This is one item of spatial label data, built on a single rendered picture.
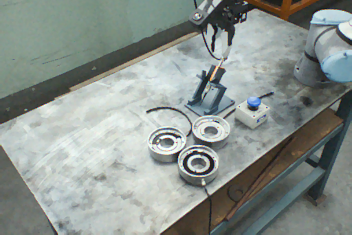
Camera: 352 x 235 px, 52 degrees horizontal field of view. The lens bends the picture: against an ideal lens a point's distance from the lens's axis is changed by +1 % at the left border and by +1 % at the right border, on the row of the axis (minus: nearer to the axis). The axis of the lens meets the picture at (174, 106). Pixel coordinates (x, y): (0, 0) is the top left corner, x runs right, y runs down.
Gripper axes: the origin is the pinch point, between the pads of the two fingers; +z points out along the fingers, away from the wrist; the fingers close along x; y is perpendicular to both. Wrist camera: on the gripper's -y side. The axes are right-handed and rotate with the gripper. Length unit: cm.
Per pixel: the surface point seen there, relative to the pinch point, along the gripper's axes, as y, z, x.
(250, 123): -1.6, 16.2, -15.8
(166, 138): -23.8, 15.6, -4.5
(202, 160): -21.8, 16.1, -16.5
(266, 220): 11, 74, -21
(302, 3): 186, 71, 79
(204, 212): -19.4, 43.2, -16.0
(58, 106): -39, 18, 32
